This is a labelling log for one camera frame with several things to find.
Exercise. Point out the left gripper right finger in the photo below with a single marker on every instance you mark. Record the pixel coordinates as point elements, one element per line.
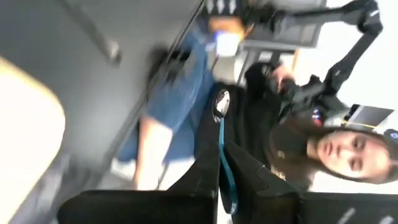
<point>258,193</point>

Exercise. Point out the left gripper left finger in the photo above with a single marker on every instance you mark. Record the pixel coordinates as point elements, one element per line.
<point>208,174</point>

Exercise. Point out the person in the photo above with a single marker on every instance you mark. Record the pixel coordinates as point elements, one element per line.
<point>180,99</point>

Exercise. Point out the orange box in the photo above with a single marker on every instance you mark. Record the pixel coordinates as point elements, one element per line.
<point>227,25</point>

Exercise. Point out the grey metal stand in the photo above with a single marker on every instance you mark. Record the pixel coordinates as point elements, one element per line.
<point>295,34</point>

